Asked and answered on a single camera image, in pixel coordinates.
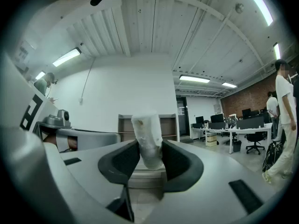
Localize dark desk divider panel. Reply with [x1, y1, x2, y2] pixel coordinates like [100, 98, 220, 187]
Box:
[237, 119, 265, 130]
[207, 122, 226, 131]

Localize grey gripper fisheye camera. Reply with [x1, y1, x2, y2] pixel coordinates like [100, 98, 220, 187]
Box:
[57, 109, 71, 127]

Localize long white office desk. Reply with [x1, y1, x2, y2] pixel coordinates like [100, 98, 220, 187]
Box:
[190, 122, 273, 154]

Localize white cloth roll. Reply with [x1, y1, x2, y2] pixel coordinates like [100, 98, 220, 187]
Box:
[130, 111, 164, 171]

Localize cardboard boxes under desk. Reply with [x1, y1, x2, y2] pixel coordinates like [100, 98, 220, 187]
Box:
[205, 132, 218, 147]

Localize person's left hand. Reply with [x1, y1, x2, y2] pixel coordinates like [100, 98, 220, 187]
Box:
[43, 134, 79, 153]

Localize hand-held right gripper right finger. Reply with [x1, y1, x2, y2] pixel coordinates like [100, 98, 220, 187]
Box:
[149, 139, 280, 224]

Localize black and white backpack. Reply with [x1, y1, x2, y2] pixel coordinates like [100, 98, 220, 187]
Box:
[262, 142, 285, 173]

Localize black glass door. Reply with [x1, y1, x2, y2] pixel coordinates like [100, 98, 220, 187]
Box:
[176, 96, 190, 136]

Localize grey wooden shelf unit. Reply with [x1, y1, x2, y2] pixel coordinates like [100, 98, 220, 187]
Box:
[118, 113, 178, 142]

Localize black office chair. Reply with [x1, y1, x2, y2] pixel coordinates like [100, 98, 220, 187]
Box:
[246, 132, 266, 155]

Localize sticker-covered monitor back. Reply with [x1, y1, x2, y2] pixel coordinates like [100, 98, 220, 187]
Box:
[225, 115, 238, 129]

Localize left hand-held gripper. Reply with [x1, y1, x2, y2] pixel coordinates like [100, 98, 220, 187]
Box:
[0, 52, 122, 153]

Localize grey wall cable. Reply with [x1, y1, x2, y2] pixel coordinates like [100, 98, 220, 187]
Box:
[78, 57, 97, 106]

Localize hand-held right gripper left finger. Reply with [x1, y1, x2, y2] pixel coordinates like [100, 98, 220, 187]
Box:
[61, 139, 141, 223]

